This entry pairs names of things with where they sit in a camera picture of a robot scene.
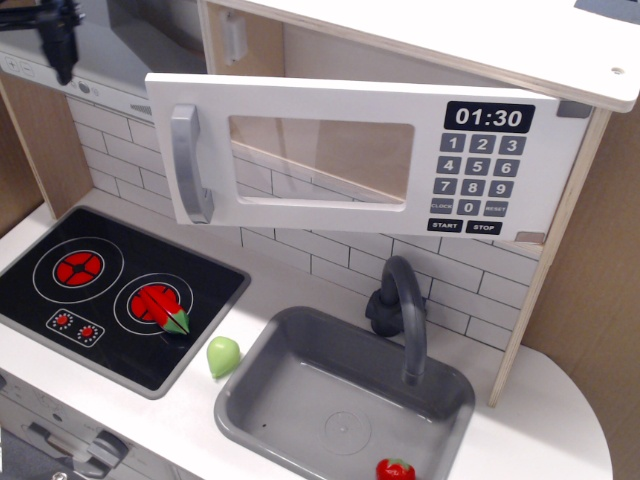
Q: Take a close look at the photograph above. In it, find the black toy stove top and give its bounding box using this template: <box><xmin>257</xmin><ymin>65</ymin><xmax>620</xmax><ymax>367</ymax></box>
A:
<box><xmin>1</xmin><ymin>207</ymin><xmax>250</xmax><ymax>399</ymax></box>

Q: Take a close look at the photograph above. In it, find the light green toy pear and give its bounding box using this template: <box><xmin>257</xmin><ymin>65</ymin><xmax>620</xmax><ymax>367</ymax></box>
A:
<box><xmin>207</xmin><ymin>336</ymin><xmax>241</xmax><ymax>379</ymax></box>

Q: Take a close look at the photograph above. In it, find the red toy strawberry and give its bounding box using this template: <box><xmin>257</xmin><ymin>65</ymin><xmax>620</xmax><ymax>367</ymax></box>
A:
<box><xmin>375</xmin><ymin>458</ymin><xmax>416</xmax><ymax>480</ymax></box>

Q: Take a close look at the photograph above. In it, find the grey range hood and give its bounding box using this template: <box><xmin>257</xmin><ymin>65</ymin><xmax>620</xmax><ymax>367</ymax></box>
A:
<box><xmin>1</xmin><ymin>1</ymin><xmax>207</xmax><ymax>122</ymax></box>

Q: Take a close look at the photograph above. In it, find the grey oven door handle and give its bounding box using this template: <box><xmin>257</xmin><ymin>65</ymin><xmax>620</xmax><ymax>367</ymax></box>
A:
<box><xmin>24</xmin><ymin>422</ymin><xmax>129</xmax><ymax>479</ymax></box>

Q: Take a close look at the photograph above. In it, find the dark grey toy faucet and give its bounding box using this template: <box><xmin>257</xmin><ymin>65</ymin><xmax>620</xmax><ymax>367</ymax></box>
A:
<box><xmin>365</xmin><ymin>256</ymin><xmax>427</xmax><ymax>386</ymax></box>

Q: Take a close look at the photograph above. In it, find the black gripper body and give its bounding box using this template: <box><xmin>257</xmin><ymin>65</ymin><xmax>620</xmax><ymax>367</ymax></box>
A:
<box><xmin>1</xmin><ymin>0</ymin><xmax>85</xmax><ymax>30</ymax></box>

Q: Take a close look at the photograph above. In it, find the white toy microwave door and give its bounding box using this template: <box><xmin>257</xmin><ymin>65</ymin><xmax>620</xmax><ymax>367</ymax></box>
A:
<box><xmin>146</xmin><ymin>73</ymin><xmax>575</xmax><ymax>242</ymax></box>

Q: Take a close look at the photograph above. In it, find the red green toy pepper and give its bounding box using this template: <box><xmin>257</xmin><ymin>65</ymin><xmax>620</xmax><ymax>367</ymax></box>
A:
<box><xmin>138</xmin><ymin>285</ymin><xmax>190</xmax><ymax>335</ymax></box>

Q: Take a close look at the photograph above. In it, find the grey plastic sink basin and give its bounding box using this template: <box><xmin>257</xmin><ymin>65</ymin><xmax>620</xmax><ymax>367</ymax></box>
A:
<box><xmin>214</xmin><ymin>307</ymin><xmax>475</xmax><ymax>479</ymax></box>

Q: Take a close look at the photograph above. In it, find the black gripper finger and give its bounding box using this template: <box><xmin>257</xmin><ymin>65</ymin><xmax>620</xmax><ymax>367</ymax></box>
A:
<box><xmin>38</xmin><ymin>17</ymin><xmax>79</xmax><ymax>85</ymax></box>

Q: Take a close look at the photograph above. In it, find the wooden microwave cabinet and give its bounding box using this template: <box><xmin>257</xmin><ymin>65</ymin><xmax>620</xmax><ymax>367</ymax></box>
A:
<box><xmin>198</xmin><ymin>1</ymin><xmax>639</xmax><ymax>405</ymax></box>

